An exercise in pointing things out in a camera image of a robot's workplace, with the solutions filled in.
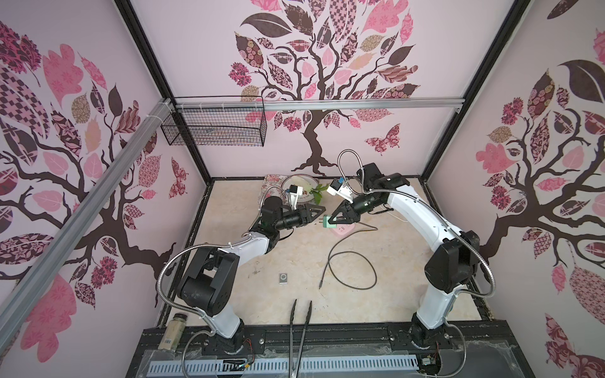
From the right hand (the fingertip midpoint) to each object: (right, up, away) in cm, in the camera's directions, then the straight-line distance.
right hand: (333, 217), depth 78 cm
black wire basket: (-46, +39, +17) cm, 62 cm away
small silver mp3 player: (-18, -24, +9) cm, 31 cm away
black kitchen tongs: (-13, -44, -10) cm, 47 cm away
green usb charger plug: (-3, -1, -2) cm, 4 cm away
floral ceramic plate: (-9, +14, +36) cm, 39 cm away
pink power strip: (+7, -7, +20) cm, 22 cm away
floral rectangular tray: (-27, +13, +40) cm, 50 cm away
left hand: (-3, +1, +3) cm, 4 cm away
